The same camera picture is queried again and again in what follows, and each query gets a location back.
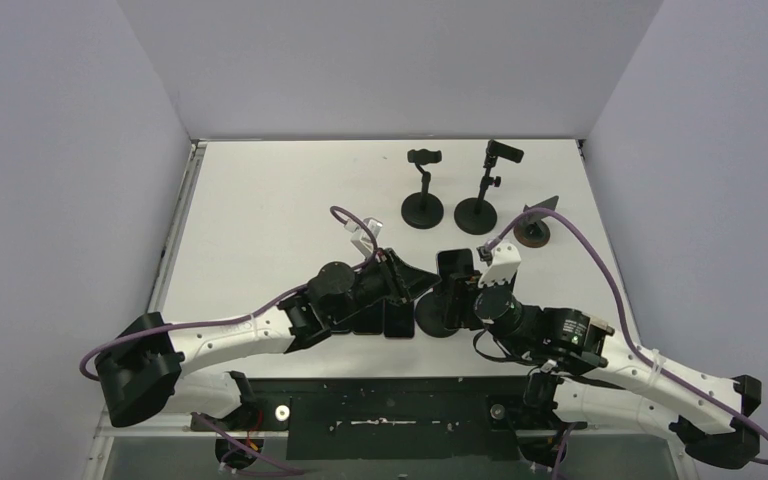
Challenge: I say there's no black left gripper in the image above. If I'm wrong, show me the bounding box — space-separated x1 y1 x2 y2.
327 247 439 323

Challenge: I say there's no grey smartphone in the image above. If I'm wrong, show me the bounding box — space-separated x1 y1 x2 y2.
436 248 475 280

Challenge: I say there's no black round-base stand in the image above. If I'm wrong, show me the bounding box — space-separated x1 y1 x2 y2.
400 149 444 230
414 291 466 339
454 139 524 235

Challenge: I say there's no black smartphone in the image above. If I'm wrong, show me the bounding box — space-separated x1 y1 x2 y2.
352 301 385 335
330 319 353 335

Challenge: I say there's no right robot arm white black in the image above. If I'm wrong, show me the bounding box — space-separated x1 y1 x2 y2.
442 276 762 470

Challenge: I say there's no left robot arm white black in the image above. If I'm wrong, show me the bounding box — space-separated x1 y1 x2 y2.
88 249 441 429

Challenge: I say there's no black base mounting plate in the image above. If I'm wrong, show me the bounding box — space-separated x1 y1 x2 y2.
208 376 565 464

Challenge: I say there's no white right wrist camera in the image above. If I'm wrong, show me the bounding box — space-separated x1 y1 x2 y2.
477 240 521 288

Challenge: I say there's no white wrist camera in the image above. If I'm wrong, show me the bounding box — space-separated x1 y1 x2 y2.
344 217 383 259
477 240 521 288

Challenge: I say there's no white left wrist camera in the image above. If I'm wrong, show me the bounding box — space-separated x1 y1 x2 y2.
344 217 383 259

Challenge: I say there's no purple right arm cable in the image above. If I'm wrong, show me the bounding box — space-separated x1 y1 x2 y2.
483 207 768 480

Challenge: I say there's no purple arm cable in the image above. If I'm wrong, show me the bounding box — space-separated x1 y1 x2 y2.
483 207 768 480
79 205 382 478

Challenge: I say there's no aluminium table frame rail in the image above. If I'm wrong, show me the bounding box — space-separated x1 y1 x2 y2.
80 140 207 428

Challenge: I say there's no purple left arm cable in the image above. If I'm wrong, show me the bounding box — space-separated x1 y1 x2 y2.
79 205 382 478

